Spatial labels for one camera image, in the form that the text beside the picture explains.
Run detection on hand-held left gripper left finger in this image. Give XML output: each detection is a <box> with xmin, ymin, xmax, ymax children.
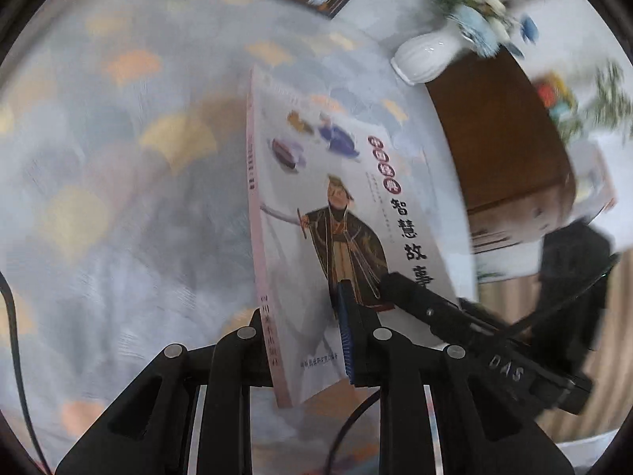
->
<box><xmin>54</xmin><ymin>308</ymin><xmax>278</xmax><ymax>475</ymax></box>

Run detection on wooden cabinet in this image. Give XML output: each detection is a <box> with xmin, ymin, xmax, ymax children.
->
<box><xmin>424</xmin><ymin>52</ymin><xmax>579</xmax><ymax>255</ymax></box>

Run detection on blue and white flowers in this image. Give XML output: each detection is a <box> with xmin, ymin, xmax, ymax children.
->
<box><xmin>428</xmin><ymin>0</ymin><xmax>540</xmax><ymax>60</ymax></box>

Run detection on hand-held gripper cable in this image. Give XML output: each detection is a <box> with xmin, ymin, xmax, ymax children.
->
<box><xmin>0</xmin><ymin>272</ymin><xmax>53</xmax><ymax>475</ymax></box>
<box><xmin>324</xmin><ymin>255</ymin><xmax>621</xmax><ymax>475</ymax></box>

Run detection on left hand-held gripper cable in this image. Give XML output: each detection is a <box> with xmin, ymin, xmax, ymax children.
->
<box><xmin>0</xmin><ymin>272</ymin><xmax>53</xmax><ymax>475</ymax></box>

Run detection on right hand-held gripper cable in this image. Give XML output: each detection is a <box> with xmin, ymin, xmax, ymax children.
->
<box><xmin>324</xmin><ymin>255</ymin><xmax>621</xmax><ymax>475</ymax></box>

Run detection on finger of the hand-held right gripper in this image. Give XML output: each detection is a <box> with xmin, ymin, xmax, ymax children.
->
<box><xmin>380</xmin><ymin>272</ymin><xmax>476</xmax><ymax>344</ymax></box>

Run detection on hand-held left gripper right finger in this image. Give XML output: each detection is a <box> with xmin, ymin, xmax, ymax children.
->
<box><xmin>336</xmin><ymin>279</ymin><xmax>577</xmax><ymax>475</ymax></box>

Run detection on white box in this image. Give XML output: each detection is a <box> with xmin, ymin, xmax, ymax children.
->
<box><xmin>569</xmin><ymin>136</ymin><xmax>619</xmax><ymax>223</ymax></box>

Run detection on white ribbed vase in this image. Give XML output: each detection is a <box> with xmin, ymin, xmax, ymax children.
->
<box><xmin>390</xmin><ymin>30</ymin><xmax>468</xmax><ymax>85</ymax></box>

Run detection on green potted plant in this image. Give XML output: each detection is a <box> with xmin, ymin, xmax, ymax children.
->
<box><xmin>564</xmin><ymin>59</ymin><xmax>630</xmax><ymax>139</ymax></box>

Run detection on colourful jars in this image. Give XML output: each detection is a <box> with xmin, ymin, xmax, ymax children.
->
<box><xmin>536</xmin><ymin>72</ymin><xmax>579</xmax><ymax>120</ymax></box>

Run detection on beige ribbed furniture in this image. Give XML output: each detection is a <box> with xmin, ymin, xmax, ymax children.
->
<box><xmin>475</xmin><ymin>257</ymin><xmax>633</xmax><ymax>443</ymax></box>

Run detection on robed swordsman storybook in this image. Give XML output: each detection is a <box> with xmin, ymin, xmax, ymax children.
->
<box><xmin>246</xmin><ymin>65</ymin><xmax>461</xmax><ymax>409</ymax></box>

